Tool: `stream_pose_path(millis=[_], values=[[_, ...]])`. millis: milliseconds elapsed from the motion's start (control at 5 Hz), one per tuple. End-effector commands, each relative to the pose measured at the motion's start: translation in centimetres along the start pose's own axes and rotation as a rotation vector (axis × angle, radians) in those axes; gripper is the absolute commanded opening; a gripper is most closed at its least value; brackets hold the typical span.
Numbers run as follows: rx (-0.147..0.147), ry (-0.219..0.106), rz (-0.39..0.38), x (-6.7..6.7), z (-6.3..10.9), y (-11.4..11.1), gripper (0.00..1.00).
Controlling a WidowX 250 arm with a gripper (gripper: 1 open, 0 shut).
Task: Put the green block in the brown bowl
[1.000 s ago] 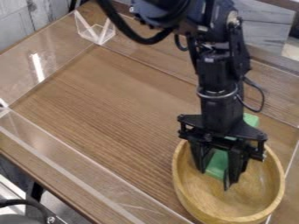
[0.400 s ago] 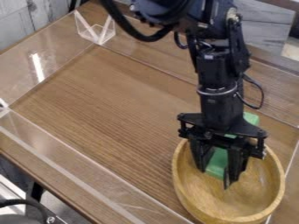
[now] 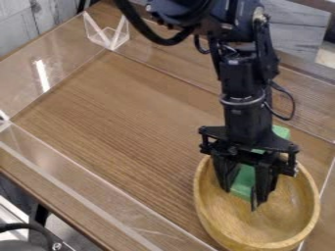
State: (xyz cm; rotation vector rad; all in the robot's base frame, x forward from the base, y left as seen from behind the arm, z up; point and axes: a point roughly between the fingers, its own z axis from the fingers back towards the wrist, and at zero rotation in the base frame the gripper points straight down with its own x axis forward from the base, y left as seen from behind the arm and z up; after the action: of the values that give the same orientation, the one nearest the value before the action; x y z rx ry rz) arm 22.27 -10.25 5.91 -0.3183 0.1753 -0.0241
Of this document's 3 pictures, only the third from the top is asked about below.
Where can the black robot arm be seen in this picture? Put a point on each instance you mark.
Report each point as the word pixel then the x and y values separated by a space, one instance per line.
pixel 236 28

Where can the clear acrylic front wall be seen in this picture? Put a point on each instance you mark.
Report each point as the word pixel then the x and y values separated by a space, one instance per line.
pixel 115 220

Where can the clear acrylic corner bracket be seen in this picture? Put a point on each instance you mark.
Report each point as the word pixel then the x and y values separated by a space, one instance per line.
pixel 107 37

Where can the brown wooden bowl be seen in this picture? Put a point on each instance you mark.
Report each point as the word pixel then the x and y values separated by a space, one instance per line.
pixel 274 227

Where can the green rectangular block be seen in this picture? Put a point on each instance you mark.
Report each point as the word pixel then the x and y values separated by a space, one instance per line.
pixel 244 179

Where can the black table leg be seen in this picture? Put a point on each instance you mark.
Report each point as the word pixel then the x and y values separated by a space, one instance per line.
pixel 40 214

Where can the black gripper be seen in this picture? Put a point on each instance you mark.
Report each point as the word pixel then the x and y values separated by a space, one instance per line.
pixel 246 141

